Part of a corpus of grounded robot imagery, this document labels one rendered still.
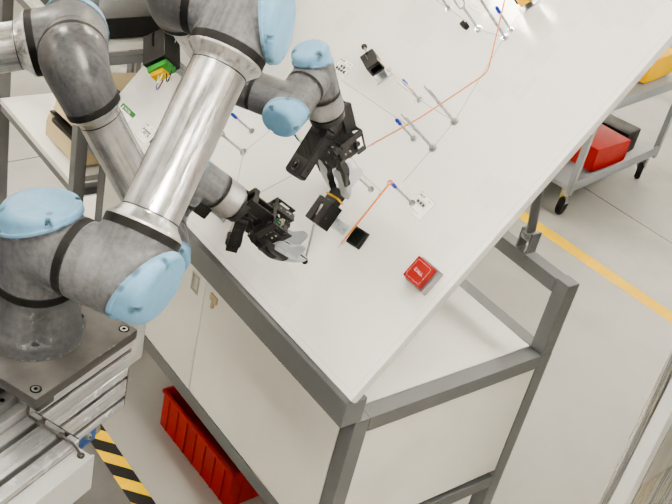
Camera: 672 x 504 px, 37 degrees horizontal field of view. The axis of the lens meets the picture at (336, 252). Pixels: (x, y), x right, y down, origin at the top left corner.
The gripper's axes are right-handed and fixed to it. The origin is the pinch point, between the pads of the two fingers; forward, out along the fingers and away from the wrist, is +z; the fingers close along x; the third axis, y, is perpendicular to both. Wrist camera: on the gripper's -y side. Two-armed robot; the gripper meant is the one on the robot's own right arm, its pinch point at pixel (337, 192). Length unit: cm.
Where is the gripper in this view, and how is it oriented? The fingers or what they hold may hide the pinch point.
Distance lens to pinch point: 213.3
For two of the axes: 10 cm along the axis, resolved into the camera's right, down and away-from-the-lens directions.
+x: -6.6, -4.4, 6.1
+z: 1.9, 6.9, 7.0
